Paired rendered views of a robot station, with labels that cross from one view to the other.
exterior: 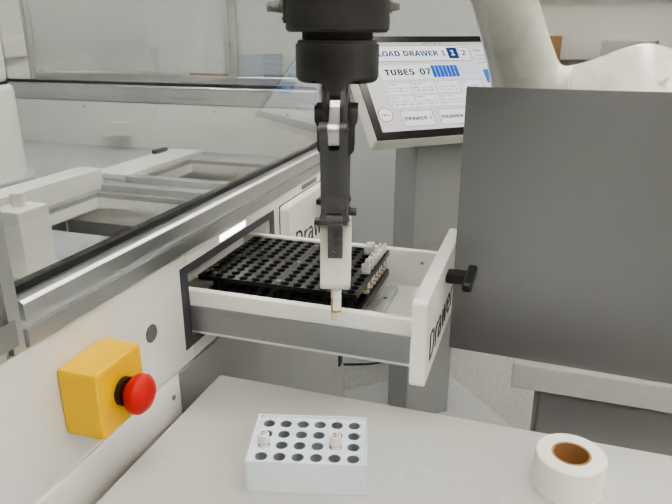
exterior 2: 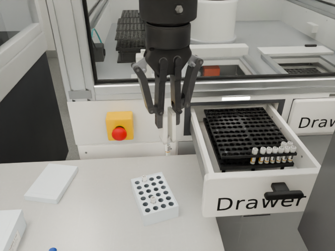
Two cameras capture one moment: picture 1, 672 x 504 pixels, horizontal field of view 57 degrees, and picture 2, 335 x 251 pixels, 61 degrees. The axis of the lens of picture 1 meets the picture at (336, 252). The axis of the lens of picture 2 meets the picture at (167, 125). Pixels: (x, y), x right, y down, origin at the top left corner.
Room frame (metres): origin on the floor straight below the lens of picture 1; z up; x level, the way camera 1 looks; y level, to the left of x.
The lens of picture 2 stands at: (0.40, -0.45, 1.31)
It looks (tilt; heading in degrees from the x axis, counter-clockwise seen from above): 32 degrees down; 68
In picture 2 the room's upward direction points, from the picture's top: straight up
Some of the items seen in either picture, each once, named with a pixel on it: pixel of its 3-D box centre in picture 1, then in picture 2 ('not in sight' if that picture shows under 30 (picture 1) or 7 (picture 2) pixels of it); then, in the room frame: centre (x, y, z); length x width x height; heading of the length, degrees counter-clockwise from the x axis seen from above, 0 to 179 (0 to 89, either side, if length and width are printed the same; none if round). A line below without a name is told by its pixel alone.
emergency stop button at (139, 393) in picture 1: (135, 392); (119, 133); (0.53, 0.20, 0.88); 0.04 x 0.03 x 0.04; 162
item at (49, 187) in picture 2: not in sight; (53, 182); (0.33, 0.19, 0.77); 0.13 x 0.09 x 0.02; 58
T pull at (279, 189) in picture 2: (460, 277); (281, 190); (0.76, -0.16, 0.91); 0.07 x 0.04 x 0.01; 162
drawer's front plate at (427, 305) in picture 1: (438, 297); (272, 192); (0.76, -0.14, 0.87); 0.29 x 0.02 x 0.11; 162
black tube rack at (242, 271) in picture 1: (299, 282); (243, 138); (0.83, 0.05, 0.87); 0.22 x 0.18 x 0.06; 72
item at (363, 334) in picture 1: (293, 285); (242, 138); (0.83, 0.06, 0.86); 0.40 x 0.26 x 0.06; 72
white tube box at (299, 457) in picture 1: (309, 452); (153, 197); (0.56, 0.03, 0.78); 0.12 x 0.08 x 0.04; 87
